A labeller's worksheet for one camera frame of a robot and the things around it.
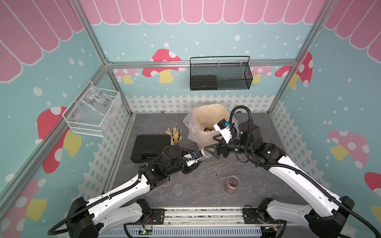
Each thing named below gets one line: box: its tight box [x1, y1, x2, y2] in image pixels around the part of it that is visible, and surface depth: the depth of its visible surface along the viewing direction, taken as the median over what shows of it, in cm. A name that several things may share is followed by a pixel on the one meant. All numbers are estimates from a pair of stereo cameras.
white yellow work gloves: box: [165, 126, 183, 146], surface depth 108 cm
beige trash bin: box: [192, 103, 230, 149], surface depth 89 cm
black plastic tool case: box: [130, 133, 171, 164], surface depth 101 cm
